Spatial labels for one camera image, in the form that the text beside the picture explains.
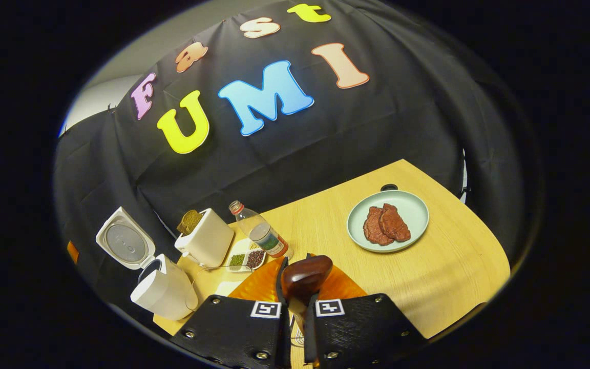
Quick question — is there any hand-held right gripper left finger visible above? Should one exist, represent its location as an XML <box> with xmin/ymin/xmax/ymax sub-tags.
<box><xmin>170</xmin><ymin>256</ymin><xmax>290</xmax><ymax>369</ymax></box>

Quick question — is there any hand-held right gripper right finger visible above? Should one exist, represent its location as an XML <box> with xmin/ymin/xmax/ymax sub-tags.
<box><xmin>303</xmin><ymin>266</ymin><xmax>429</xmax><ymax>369</ymax></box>

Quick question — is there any brown wooden spoon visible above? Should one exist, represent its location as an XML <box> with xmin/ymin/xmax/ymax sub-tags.
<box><xmin>281</xmin><ymin>255</ymin><xmax>334</xmax><ymax>321</ymax></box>

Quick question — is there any white rice cooker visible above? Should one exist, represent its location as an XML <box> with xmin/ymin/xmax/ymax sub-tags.
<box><xmin>95</xmin><ymin>207</ymin><xmax>199</xmax><ymax>321</ymax></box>

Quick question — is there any divided dish of beans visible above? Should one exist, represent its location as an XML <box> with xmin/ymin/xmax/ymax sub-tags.
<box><xmin>225</xmin><ymin>237</ymin><xmax>267</xmax><ymax>273</ymax></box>

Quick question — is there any white toaster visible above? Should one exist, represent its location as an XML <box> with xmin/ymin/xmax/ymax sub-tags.
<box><xmin>175</xmin><ymin>208</ymin><xmax>235</xmax><ymax>268</ymax></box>

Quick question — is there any clear plastic bottle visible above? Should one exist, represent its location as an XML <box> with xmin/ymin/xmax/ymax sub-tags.
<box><xmin>229</xmin><ymin>200</ymin><xmax>294</xmax><ymax>259</ymax></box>

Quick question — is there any brown toast slice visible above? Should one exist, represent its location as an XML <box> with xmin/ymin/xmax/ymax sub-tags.
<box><xmin>177</xmin><ymin>209</ymin><xmax>203</xmax><ymax>235</ymax></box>

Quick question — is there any pale green plate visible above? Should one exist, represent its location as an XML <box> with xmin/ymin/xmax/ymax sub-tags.
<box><xmin>347</xmin><ymin>190</ymin><xmax>430</xmax><ymax>254</ymax></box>

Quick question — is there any white frame pole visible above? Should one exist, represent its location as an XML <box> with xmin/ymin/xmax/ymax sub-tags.
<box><xmin>459</xmin><ymin>149</ymin><xmax>469</xmax><ymax>200</ymax></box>

